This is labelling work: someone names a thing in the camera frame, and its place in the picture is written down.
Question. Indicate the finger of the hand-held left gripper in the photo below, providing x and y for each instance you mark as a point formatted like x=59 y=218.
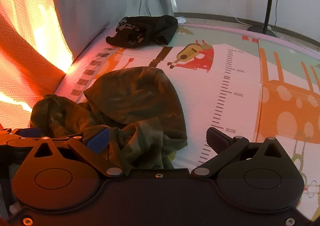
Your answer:
x=31 y=132

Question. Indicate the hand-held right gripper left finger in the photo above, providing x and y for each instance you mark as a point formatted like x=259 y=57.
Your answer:
x=98 y=140

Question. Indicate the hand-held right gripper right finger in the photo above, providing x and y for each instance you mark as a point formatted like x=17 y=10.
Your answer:
x=217 y=140

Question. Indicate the green tie-dye hoodie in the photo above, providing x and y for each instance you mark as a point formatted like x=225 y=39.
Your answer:
x=135 y=101

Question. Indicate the printed play mat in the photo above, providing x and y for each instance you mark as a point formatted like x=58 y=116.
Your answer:
x=237 y=106

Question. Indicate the orange patterned curtain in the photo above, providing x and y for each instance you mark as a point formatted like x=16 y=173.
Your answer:
x=22 y=41

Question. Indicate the black patterned garment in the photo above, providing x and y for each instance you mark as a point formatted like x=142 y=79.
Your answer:
x=150 y=31

